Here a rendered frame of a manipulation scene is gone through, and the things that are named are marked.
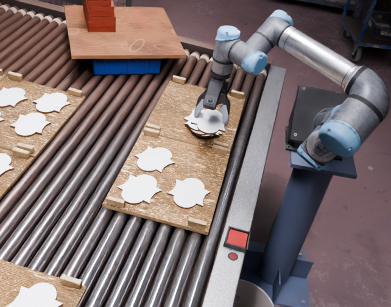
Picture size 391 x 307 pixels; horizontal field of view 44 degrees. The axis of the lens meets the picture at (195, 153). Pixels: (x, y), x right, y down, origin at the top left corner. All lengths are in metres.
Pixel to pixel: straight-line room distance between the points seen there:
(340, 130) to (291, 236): 1.05
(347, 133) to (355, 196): 1.99
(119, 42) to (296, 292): 1.53
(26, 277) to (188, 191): 0.58
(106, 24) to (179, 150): 0.78
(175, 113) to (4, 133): 0.66
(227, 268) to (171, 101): 0.85
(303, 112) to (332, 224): 1.21
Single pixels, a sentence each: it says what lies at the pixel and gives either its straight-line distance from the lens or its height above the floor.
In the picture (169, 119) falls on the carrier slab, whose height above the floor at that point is 0.94.
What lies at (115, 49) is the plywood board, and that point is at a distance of 2.18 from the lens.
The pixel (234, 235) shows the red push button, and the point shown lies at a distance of 1.54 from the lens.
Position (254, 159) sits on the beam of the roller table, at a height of 0.92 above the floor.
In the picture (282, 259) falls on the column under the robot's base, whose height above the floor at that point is 0.22.
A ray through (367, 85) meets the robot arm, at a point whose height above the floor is 1.43.
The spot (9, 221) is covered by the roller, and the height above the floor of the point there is 0.92.
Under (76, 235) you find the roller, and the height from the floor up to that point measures 0.92.
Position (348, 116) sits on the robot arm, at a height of 1.37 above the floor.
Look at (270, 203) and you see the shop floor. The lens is 3.05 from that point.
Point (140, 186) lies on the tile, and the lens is 1.62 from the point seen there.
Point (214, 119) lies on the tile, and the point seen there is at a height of 1.06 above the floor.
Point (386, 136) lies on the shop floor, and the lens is 4.05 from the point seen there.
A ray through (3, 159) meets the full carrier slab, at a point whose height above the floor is 0.95.
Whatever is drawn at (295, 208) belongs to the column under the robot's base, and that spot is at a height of 0.58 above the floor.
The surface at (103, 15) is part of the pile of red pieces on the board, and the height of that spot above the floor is 1.12.
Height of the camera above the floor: 2.07
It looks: 39 degrees down
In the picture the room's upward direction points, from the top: 10 degrees clockwise
